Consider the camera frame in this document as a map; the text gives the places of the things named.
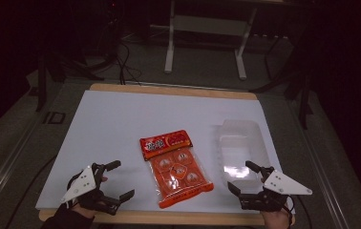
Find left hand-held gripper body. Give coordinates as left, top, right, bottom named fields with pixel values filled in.
left=60, top=162, right=121, bottom=217

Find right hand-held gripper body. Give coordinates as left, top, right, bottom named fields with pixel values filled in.
left=238, top=166, right=313, bottom=213

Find person's left hand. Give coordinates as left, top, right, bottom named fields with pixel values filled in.
left=69, top=176, right=110, bottom=220

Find person's right hand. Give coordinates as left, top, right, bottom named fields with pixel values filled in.
left=260, top=177, right=295, bottom=229

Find clear plastic container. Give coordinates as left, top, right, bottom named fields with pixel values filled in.
left=216, top=118, right=276, bottom=196

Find white table mat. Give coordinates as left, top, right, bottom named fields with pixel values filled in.
left=35, top=90, right=296, bottom=215

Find red snack packet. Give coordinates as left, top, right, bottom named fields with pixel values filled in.
left=138, top=129, right=215, bottom=210

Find black rectangular floor plate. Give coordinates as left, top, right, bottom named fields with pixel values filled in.
left=42, top=111, right=67, bottom=125

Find black metal stand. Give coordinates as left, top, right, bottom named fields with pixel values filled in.
left=34, top=47, right=119, bottom=113
left=249, top=34, right=315, bottom=131

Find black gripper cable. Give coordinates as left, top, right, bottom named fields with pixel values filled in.
left=296, top=194, right=314, bottom=229
left=5, top=154, right=58, bottom=229

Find metal floor rail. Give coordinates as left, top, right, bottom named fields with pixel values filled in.
left=285, top=94, right=351, bottom=229
left=0, top=92, right=62, bottom=220

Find black floor cables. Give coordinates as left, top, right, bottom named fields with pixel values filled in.
left=113, top=37, right=143, bottom=86

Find white metal table frame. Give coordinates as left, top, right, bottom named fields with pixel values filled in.
left=163, top=0, right=260, bottom=81

